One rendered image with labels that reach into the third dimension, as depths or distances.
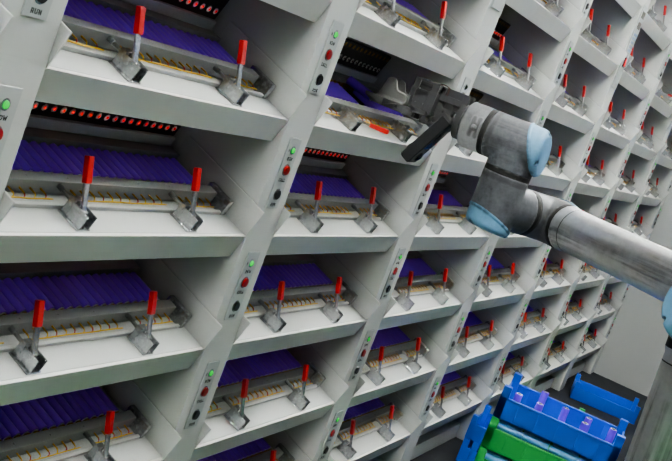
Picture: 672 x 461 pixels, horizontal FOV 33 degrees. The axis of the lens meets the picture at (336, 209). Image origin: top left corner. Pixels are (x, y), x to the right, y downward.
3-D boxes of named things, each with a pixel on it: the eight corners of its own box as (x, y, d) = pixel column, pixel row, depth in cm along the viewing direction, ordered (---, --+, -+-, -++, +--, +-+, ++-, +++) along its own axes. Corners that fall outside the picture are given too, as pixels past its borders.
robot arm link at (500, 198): (525, 246, 217) (549, 185, 215) (479, 233, 210) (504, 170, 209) (496, 230, 224) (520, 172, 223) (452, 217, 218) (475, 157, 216)
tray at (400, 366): (426, 380, 318) (458, 345, 314) (339, 411, 262) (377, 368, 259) (376, 329, 324) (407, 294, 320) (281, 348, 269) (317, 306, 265)
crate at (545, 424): (616, 449, 283) (628, 420, 282) (612, 469, 264) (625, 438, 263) (504, 399, 291) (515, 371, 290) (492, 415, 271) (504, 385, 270)
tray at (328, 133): (419, 166, 246) (447, 133, 243) (297, 145, 190) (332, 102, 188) (356, 106, 252) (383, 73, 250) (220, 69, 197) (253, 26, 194)
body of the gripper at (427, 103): (426, 79, 226) (480, 100, 221) (411, 120, 227) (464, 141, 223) (413, 74, 219) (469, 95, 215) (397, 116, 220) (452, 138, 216)
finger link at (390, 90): (374, 69, 226) (416, 85, 223) (364, 97, 226) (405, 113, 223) (369, 67, 223) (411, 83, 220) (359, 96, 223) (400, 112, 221)
